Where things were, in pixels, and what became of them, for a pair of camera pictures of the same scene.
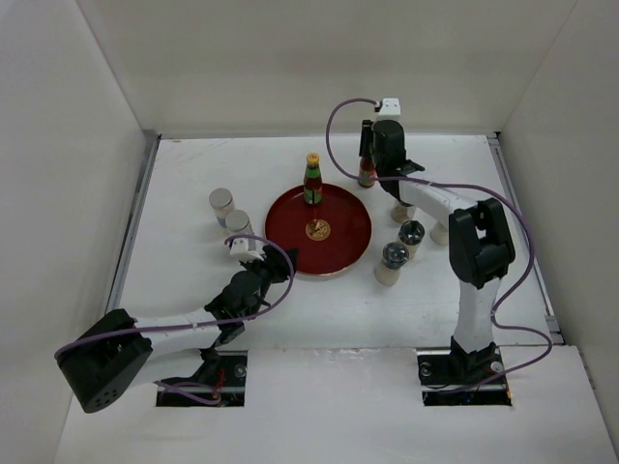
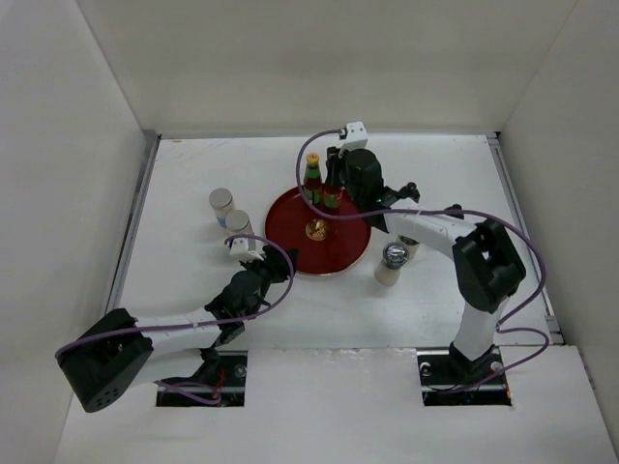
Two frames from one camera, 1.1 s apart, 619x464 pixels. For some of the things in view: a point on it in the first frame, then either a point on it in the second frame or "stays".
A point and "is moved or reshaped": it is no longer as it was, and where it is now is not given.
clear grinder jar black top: x=411 y=234 stays
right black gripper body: x=368 y=144 → x=338 y=168
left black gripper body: x=268 y=273 stays
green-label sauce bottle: x=312 y=185 stays
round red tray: x=331 y=237 stays
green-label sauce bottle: x=367 y=169 is moved or reshaped
